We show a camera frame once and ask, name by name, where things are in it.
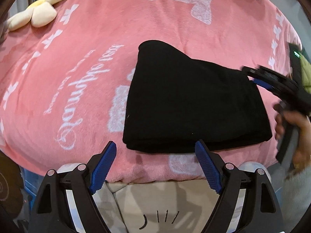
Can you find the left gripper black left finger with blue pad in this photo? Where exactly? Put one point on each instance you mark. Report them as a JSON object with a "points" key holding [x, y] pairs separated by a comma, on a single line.
{"points": [[51, 212]]}

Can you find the black pants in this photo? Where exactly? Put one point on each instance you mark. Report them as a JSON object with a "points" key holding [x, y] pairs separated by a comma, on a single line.
{"points": [[175, 101]]}

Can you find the cream flower plush pillow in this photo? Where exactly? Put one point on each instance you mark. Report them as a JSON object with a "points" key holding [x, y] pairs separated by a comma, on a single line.
{"points": [[38, 14]]}

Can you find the person's right hand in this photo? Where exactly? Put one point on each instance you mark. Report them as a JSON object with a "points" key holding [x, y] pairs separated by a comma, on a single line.
{"points": [[301, 157]]}

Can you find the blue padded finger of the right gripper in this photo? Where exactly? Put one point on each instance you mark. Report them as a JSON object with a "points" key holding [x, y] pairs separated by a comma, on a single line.
{"points": [[263, 84]]}

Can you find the brown round wooden furniture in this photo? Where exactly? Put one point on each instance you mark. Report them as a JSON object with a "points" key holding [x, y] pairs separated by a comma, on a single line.
{"points": [[11, 185]]}

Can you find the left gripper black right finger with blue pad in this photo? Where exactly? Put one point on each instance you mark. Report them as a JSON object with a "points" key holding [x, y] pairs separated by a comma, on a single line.
{"points": [[260, 210]]}

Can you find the white grey patterned bed sheet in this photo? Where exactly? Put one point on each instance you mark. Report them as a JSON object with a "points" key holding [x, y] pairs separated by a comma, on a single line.
{"points": [[171, 197]]}

